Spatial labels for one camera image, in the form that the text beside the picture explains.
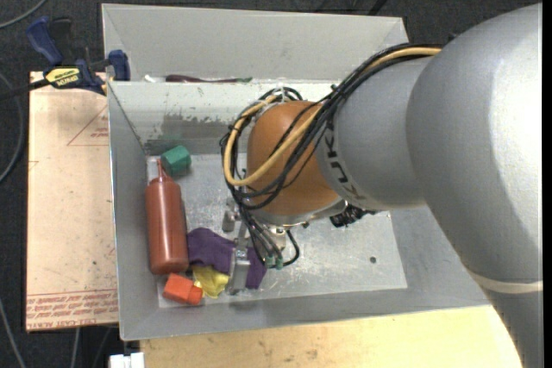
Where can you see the yellow crumpled cloth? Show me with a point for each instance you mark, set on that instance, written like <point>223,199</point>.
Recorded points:
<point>211,281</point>

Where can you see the dark green flat block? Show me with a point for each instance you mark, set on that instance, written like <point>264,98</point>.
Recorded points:
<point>245,79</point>

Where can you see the grey metal bin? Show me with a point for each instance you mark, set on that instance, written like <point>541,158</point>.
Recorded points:
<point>259,47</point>

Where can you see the red-brown flat block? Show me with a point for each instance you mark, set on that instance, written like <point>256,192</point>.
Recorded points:
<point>194,78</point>

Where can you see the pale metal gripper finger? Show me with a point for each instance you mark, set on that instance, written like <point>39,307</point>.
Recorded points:
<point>228,222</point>
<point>240,273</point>

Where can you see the purple cloth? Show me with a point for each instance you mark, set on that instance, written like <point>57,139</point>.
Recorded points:
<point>211,250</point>

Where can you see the brown cardboard board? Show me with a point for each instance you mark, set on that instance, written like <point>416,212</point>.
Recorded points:
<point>69,194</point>

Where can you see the orange block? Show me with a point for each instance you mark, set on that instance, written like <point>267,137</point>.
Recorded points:
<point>181,290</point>

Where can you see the red-brown squeeze bottle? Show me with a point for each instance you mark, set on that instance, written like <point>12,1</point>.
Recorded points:
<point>166,224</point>

